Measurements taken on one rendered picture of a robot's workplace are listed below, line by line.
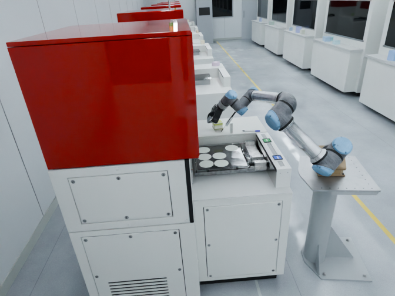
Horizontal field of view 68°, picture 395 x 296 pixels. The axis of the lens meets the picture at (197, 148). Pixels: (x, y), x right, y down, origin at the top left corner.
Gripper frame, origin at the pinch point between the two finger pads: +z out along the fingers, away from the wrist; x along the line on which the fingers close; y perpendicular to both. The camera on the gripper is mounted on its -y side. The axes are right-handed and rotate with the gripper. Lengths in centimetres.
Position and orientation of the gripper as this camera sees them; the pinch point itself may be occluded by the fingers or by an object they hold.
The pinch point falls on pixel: (208, 122)
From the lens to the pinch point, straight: 231.7
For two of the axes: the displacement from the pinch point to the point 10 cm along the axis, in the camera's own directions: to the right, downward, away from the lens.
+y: 2.4, -7.5, 6.2
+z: -4.5, 4.8, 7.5
